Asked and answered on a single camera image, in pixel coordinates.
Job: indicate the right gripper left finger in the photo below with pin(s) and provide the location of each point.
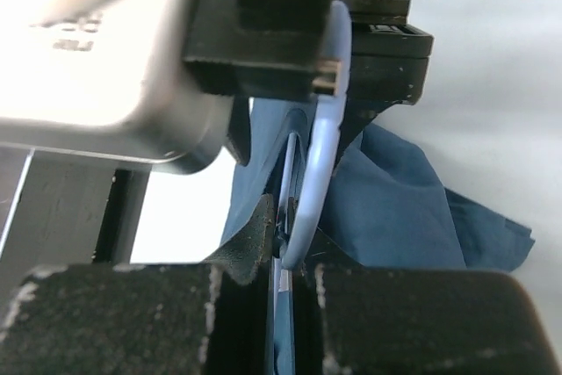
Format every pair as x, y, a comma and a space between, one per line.
213, 317

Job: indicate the blue t-shirt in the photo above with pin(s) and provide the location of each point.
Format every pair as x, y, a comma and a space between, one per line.
386, 206

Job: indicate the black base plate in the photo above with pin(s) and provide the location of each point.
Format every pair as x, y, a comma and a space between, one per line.
63, 212

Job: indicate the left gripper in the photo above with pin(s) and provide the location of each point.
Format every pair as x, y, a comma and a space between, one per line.
272, 48

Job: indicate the light blue wire hanger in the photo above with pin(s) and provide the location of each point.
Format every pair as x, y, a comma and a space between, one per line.
294, 237

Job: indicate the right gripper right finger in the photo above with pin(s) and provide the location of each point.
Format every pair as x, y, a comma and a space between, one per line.
351, 319

